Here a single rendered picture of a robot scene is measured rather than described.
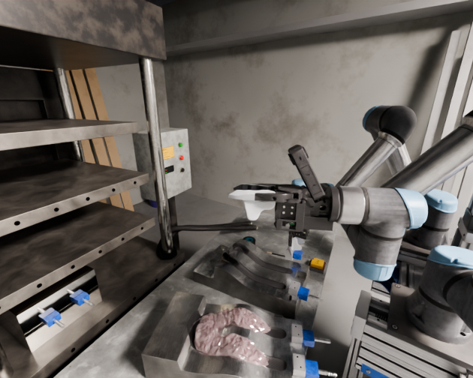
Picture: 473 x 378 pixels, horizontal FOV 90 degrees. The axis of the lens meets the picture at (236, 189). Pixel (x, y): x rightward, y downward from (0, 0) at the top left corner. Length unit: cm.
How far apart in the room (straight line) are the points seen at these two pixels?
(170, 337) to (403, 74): 282
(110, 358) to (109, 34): 112
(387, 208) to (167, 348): 74
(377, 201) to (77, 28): 96
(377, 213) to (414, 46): 258
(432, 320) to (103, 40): 131
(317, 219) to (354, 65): 262
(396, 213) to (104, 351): 101
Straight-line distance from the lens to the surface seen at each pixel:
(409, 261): 136
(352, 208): 49
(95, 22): 106
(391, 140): 105
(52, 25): 98
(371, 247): 55
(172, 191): 153
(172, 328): 96
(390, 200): 51
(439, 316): 88
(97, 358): 111
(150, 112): 121
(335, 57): 308
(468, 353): 93
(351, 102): 300
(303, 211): 47
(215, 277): 117
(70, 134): 110
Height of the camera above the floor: 163
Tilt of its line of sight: 20 degrees down
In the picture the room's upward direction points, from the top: straight up
